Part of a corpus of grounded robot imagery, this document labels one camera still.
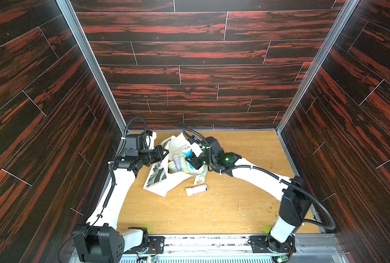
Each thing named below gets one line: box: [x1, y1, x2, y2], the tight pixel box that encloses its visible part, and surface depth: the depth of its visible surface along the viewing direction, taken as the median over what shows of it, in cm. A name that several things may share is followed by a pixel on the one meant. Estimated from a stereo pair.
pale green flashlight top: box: [168, 161, 179, 174], surface depth 95 cm
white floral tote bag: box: [142, 133, 206, 198], surface depth 82 cm
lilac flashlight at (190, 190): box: [185, 184, 209, 197], surface depth 90 cm
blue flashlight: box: [181, 145, 194, 162], surface depth 77 cm
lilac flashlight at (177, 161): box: [173, 155, 182, 172], surface depth 97 cm
